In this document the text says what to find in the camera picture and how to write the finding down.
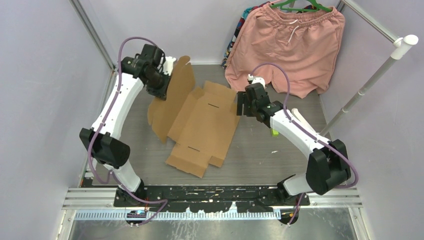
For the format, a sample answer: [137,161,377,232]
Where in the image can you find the brown cardboard box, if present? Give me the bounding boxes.
[147,55,240,178]

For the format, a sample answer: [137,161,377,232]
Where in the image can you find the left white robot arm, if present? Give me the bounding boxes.
[79,44,177,207]

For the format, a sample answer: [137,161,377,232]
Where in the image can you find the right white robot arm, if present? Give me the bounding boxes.
[236,83,352,206]

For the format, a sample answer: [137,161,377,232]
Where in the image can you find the small green block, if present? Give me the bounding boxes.
[270,129,279,137]

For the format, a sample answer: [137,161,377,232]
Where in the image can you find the pink shorts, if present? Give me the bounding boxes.
[224,3,346,98]

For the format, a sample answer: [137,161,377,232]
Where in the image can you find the colourful patterned garment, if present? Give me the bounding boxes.
[220,1,270,69]

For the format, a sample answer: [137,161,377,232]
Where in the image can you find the green clothes hanger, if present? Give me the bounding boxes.
[270,0,333,13]

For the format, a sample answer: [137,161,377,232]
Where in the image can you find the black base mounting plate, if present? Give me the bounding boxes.
[113,185,310,213]

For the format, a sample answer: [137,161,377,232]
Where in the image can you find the white clothes rack stand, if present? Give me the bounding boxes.
[290,34,419,137]

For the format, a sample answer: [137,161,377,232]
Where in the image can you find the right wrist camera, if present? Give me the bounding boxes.
[247,74,266,88]

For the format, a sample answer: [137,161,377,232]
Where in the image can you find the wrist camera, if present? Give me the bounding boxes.
[247,74,266,88]
[162,56,177,76]

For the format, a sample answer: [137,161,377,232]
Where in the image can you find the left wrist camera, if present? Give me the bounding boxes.
[162,56,177,76]

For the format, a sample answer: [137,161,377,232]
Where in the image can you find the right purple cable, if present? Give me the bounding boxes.
[248,62,360,226]

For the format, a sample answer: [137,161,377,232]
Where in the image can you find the purple cable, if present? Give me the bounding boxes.
[248,62,360,226]
[86,36,169,227]

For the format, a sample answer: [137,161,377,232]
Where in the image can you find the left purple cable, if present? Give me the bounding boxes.
[86,36,169,227]

